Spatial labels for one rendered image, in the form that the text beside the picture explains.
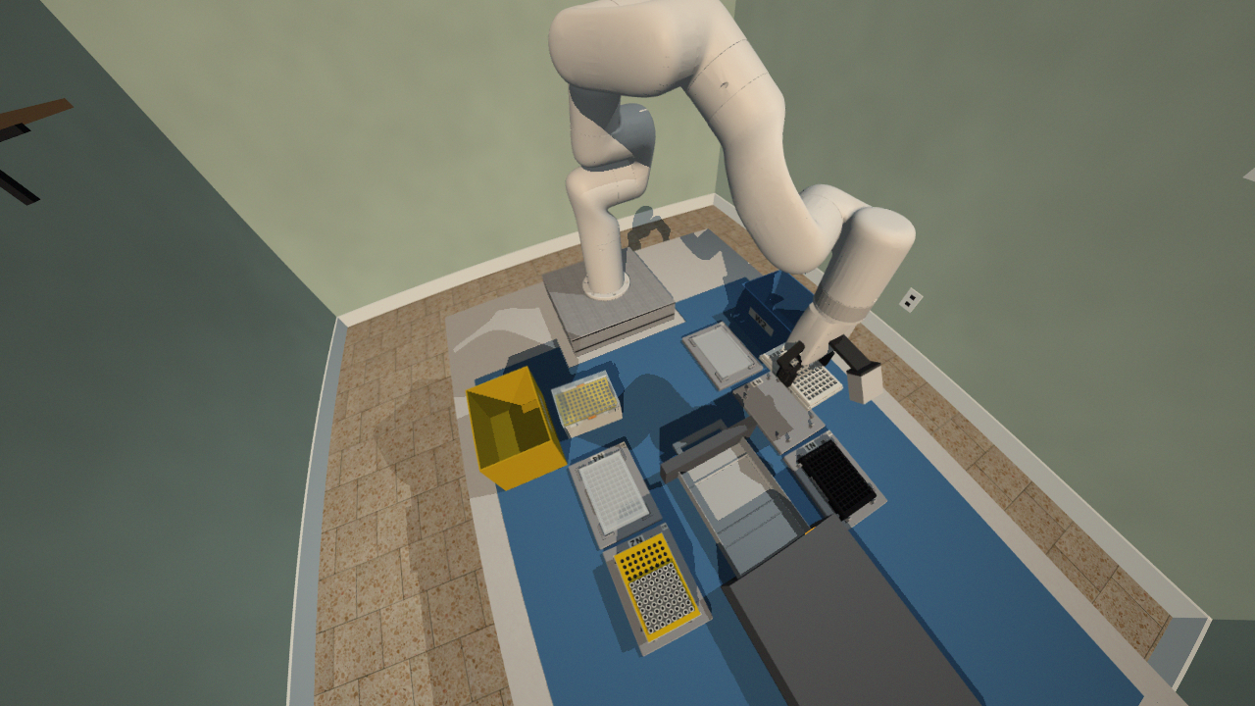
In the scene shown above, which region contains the blue box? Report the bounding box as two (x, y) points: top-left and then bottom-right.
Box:
(733, 270), (814, 354)

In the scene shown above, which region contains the blue bench mat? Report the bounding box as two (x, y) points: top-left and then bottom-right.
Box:
(474, 277), (1145, 706)

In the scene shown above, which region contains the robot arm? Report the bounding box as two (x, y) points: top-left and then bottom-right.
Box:
(548, 0), (916, 324)

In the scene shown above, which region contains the yellow open-top bin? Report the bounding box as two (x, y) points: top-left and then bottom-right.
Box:
(466, 366), (569, 492)

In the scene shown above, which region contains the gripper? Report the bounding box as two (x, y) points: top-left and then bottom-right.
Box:
(777, 297), (863, 387)

